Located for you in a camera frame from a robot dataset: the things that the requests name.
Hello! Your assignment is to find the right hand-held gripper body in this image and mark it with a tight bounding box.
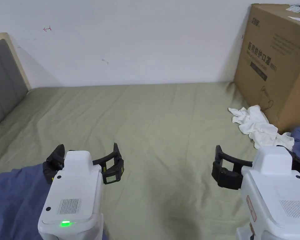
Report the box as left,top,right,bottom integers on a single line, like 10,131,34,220
235,146,300,240

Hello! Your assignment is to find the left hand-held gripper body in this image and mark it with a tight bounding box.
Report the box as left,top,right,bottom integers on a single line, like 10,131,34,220
37,150,104,240

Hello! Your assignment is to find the white crumpled cloth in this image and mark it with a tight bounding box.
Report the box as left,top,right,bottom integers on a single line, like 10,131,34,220
228,105,295,151

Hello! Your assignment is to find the dark blue garment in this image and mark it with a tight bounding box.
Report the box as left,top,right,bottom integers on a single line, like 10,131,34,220
0,162,108,240

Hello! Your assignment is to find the bed with pale green sheet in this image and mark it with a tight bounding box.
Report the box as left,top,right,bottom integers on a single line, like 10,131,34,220
0,82,300,240

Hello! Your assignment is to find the grey padded headboard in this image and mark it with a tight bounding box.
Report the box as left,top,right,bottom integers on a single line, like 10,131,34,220
0,32,32,133

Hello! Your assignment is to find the large brown cardboard carton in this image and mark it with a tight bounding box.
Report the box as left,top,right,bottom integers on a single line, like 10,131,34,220
233,2,300,133

